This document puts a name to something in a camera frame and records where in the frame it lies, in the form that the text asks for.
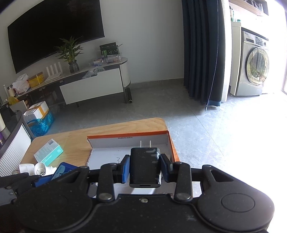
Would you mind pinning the blue plastic bag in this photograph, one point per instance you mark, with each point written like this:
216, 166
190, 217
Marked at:
39, 127

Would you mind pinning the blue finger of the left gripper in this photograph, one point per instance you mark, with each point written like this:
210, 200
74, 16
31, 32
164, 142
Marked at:
42, 180

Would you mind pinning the black charger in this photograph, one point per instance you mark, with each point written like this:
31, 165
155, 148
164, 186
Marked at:
145, 168

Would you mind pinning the white green plug-in vaporizer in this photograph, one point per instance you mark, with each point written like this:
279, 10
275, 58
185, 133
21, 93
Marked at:
42, 170

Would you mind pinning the round dark side table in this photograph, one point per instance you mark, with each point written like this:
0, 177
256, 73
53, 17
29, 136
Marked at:
16, 137

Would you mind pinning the orange white box lid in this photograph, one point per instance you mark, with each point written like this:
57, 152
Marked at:
111, 149

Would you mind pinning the white TV cabinet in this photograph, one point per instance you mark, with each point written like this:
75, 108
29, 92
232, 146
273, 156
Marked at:
114, 79

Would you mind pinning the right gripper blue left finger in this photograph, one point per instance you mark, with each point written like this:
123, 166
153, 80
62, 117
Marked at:
121, 171

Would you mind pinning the blue tin box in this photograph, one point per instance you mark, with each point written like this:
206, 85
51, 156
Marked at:
62, 169

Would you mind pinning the washing machine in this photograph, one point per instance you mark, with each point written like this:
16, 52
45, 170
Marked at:
250, 62

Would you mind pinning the dark blue curtain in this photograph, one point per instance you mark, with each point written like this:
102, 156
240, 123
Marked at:
204, 50

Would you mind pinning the yellow box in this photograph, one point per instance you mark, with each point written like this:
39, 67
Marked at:
36, 79

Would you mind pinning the black green display box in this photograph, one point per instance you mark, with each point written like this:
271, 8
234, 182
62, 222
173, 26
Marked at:
109, 49

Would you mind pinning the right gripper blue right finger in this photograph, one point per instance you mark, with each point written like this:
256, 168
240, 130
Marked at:
168, 169

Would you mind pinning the white plastic bag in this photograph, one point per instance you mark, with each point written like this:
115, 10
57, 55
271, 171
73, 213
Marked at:
21, 85

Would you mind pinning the black television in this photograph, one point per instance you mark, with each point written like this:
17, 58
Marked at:
37, 33

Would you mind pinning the potted plant in vase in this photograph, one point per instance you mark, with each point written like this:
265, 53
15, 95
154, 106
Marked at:
68, 52

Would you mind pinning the white router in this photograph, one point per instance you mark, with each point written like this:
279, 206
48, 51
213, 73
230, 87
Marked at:
54, 71

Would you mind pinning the cardboard box on floor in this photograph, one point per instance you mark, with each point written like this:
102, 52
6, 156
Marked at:
36, 111

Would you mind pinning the teal carton box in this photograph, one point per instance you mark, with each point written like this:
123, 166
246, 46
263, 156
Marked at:
48, 153

